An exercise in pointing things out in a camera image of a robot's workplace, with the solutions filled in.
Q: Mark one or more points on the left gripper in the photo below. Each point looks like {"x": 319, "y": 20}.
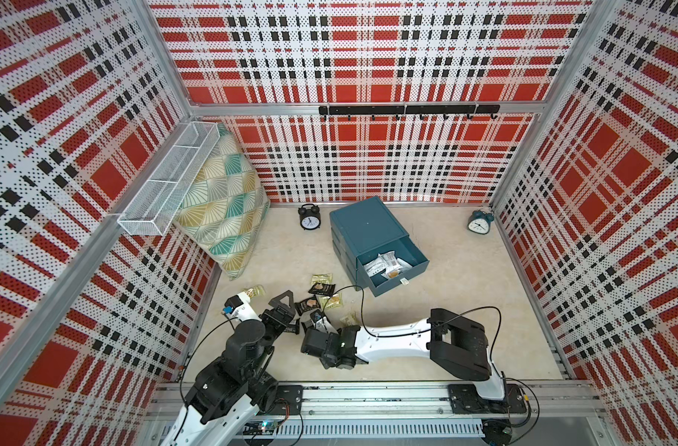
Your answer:
{"x": 287, "y": 314}

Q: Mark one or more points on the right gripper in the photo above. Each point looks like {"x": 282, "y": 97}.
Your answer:
{"x": 325, "y": 362}

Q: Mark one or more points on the green cookie packet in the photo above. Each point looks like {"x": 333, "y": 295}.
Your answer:
{"x": 323, "y": 278}
{"x": 350, "y": 319}
{"x": 328, "y": 303}
{"x": 255, "y": 291}

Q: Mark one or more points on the teal top drawer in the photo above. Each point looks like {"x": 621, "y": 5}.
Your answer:
{"x": 405, "y": 249}

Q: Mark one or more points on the white cookie packet orange print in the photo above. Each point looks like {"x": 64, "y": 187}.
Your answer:
{"x": 394, "y": 272}

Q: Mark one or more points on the teal drawer cabinet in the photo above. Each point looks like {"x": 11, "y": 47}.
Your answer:
{"x": 365, "y": 230}

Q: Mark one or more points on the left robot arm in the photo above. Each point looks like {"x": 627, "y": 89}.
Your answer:
{"x": 228, "y": 392}

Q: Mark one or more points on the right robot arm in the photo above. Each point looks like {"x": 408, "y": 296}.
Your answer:
{"x": 455, "y": 343}

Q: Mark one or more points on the black cookie packet barcode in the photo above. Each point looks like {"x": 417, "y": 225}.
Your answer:
{"x": 321, "y": 322}

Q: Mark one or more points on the black cookie packet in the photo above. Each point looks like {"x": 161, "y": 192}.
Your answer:
{"x": 326, "y": 290}
{"x": 307, "y": 305}

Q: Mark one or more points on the black alarm clock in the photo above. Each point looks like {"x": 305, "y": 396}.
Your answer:
{"x": 309, "y": 216}

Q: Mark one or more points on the patterned pillow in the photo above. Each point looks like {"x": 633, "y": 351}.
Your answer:
{"x": 225, "y": 207}

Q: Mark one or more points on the teal alarm clock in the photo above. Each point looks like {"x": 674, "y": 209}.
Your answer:
{"x": 480, "y": 222}

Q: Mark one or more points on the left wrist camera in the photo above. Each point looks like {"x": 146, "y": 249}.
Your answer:
{"x": 239, "y": 307}

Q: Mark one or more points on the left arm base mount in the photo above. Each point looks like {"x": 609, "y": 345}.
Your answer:
{"x": 282, "y": 400}

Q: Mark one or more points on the white wire basket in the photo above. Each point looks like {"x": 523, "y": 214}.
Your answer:
{"x": 152, "y": 209}

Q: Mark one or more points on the black hook rail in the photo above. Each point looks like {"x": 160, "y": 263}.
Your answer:
{"x": 399, "y": 110}

